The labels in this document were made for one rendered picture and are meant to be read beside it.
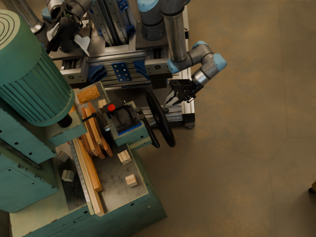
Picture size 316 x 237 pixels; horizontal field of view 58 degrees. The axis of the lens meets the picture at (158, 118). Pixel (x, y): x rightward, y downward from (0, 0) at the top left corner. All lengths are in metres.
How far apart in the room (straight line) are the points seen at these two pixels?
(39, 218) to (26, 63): 0.73
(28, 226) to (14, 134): 0.48
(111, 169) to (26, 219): 0.42
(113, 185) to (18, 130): 0.39
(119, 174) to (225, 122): 1.25
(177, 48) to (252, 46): 1.48
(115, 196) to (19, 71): 0.57
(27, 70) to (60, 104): 0.18
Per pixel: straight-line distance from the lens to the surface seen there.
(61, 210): 1.28
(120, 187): 1.10
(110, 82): 1.88
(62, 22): 0.97
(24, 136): 1.00
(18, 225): 1.36
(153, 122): 1.27
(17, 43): 0.75
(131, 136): 1.14
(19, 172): 1.10
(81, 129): 1.09
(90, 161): 1.14
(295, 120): 2.28
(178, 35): 1.22
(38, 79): 0.82
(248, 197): 2.00
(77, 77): 1.68
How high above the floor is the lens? 1.91
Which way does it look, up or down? 58 degrees down
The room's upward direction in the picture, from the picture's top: 17 degrees counter-clockwise
